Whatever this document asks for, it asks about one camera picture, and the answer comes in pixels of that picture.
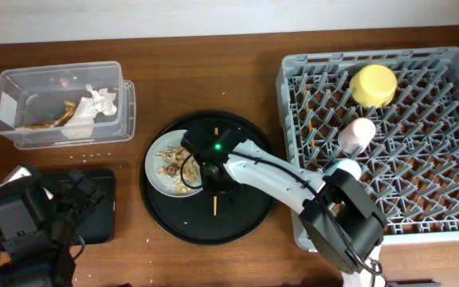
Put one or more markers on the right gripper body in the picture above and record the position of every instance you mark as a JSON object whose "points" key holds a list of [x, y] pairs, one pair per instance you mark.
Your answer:
{"points": [[217, 186]]}

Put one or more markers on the grey plate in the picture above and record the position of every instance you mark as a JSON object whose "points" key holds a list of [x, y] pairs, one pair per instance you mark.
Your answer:
{"points": [[159, 181]]}

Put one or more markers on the white napkin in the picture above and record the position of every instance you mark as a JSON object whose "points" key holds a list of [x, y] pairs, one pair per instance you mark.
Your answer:
{"points": [[81, 124]]}

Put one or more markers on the blue cup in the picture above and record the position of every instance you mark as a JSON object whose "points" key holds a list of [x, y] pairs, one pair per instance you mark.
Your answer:
{"points": [[348, 165]]}

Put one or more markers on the pink cup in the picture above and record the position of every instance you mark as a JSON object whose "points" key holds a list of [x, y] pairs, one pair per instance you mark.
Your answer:
{"points": [[358, 134]]}

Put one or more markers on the yellow bowl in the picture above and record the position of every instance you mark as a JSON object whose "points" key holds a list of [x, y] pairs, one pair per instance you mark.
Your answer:
{"points": [[373, 86]]}

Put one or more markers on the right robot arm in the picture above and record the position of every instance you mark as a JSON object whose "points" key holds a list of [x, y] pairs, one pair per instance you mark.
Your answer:
{"points": [[342, 221]]}

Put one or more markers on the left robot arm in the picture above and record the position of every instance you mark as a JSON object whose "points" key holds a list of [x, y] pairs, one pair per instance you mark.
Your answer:
{"points": [[38, 225]]}

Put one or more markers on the clear plastic waste bin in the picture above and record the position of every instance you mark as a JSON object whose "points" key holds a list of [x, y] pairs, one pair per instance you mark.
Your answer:
{"points": [[34, 95]]}

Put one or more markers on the grey dishwasher rack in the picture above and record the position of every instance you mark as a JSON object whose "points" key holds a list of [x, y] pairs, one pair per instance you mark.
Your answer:
{"points": [[411, 166]]}

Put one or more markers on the food scraps pile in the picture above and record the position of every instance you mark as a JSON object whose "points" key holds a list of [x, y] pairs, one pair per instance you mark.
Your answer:
{"points": [[181, 167]]}

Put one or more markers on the round black serving tray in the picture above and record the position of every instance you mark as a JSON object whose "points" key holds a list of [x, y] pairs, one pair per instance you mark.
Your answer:
{"points": [[191, 219]]}

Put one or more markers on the black rectangular tray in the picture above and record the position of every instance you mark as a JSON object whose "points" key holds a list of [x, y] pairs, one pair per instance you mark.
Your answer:
{"points": [[98, 215]]}

